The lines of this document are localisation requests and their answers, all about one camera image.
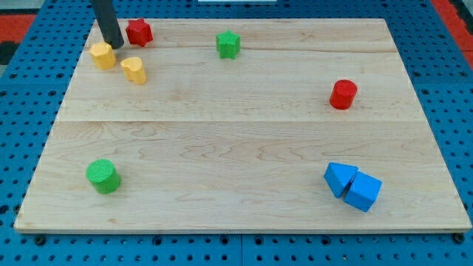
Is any green star block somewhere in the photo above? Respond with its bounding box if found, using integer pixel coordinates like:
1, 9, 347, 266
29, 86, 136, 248
216, 30, 241, 60

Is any red star block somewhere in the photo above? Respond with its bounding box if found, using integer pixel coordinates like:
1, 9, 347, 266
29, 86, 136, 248
126, 18, 154, 47

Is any light wooden board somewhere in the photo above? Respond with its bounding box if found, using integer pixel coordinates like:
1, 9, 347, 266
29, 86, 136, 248
14, 18, 472, 234

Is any blue triangle block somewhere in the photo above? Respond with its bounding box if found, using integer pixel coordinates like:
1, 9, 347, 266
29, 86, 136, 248
324, 162, 358, 198

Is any red cylinder block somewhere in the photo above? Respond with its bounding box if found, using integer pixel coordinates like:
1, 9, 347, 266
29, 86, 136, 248
329, 79, 358, 110

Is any yellow heart block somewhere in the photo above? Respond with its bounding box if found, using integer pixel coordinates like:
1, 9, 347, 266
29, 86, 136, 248
120, 57, 147, 85

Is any blue cube block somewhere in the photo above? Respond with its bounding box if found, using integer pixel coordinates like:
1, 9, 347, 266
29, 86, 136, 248
344, 171, 382, 212

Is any green cylinder block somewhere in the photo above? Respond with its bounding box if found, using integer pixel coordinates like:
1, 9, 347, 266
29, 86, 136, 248
86, 159, 121, 194

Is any yellow hexagon block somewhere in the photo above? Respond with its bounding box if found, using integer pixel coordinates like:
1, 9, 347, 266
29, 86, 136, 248
89, 42, 116, 70

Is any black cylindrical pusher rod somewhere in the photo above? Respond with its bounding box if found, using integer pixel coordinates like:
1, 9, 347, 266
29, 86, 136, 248
91, 0, 124, 49

